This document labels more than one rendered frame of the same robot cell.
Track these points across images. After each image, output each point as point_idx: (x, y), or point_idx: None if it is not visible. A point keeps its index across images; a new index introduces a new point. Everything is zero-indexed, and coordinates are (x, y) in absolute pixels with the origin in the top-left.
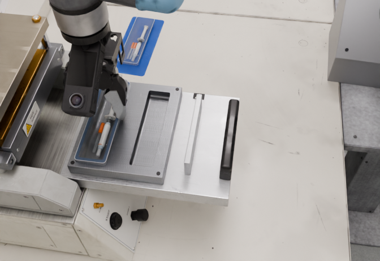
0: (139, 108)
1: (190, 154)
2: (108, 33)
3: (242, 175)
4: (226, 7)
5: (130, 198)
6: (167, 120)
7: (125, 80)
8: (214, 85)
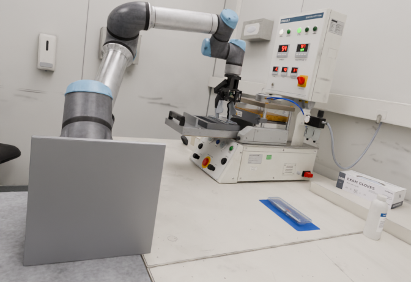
0: (214, 121)
1: (185, 112)
2: (231, 87)
3: (166, 175)
4: (271, 255)
5: (203, 155)
6: (202, 119)
7: (222, 108)
8: (214, 201)
